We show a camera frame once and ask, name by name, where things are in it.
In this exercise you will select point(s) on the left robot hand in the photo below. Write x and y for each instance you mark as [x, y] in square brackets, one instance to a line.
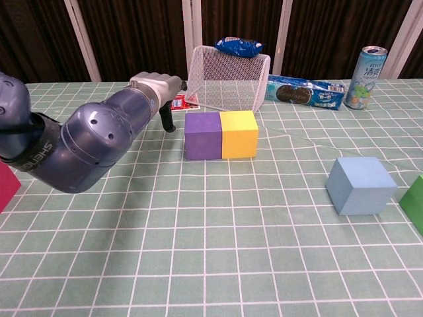
[162, 87]

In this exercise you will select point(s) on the purple foam cube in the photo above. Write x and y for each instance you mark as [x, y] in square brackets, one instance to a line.
[202, 138]

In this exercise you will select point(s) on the crimson foam cube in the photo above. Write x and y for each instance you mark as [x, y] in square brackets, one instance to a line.
[6, 185]

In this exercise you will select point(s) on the light blue foam cube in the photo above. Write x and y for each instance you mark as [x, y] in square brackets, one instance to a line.
[360, 185]

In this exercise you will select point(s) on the green foam cube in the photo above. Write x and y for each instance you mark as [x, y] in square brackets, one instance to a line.
[414, 204]

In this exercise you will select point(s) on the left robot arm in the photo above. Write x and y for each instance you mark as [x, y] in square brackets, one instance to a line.
[96, 138]

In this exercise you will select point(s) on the red and white card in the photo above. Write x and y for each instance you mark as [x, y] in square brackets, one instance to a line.
[185, 104]

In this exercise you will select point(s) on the small blue cookie pack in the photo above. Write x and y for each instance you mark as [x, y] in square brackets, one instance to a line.
[238, 47]

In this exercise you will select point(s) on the yellow foam cube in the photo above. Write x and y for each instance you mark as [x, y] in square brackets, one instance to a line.
[239, 138]

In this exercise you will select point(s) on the long blue cookie package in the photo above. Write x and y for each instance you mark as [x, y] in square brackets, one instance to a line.
[297, 94]

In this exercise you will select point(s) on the green checked tablecloth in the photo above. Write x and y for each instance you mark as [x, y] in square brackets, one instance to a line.
[198, 247]

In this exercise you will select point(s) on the light blue drink can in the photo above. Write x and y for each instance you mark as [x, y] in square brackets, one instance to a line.
[363, 82]

